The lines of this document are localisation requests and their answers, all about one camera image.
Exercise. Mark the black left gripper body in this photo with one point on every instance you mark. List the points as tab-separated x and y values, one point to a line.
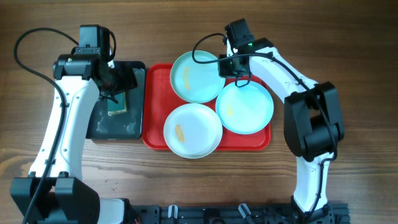
121	79

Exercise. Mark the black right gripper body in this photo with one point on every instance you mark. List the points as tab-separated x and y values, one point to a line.
227	68

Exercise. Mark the green yellow scrub sponge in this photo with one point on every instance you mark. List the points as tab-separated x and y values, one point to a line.
119	107

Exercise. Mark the light blue plate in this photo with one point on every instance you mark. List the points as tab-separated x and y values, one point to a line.
244	110
194	82

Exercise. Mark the light blue plate top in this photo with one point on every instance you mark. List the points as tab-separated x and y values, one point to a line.
194	82

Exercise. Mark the white plate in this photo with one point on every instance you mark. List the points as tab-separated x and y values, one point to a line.
192	131

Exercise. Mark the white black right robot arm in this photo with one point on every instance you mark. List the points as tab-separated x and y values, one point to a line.
313	123

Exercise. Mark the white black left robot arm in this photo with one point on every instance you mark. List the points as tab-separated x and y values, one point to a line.
54	192

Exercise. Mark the black soapy water tray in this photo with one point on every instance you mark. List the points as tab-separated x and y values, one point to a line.
125	125

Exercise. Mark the red plastic serving tray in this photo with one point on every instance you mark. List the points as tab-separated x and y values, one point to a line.
160	100

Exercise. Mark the black aluminium mounting rail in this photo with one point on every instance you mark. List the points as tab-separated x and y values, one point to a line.
277	213

